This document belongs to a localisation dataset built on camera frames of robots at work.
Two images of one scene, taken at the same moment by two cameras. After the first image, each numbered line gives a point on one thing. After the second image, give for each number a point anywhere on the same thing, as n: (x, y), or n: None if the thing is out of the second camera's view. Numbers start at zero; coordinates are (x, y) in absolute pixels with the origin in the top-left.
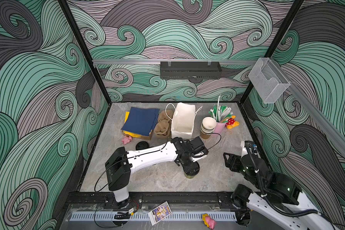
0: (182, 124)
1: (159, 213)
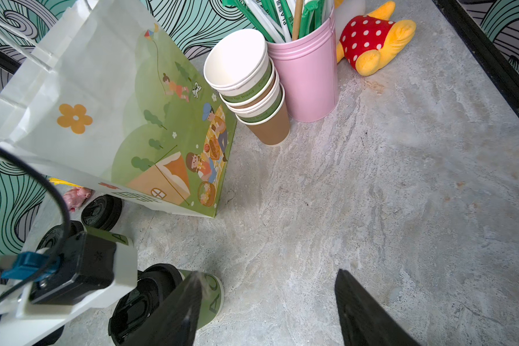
0: (120, 102)
1: None
